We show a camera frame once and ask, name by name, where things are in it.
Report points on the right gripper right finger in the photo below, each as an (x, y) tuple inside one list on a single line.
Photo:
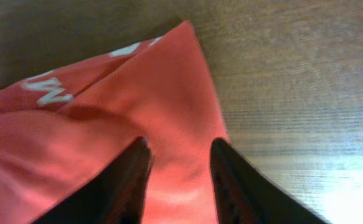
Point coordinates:
[(244, 196)]

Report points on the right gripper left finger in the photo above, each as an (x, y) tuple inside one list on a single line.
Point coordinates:
[(115, 195)]

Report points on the orange FRAM t-shirt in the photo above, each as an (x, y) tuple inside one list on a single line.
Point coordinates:
[(60, 129)]

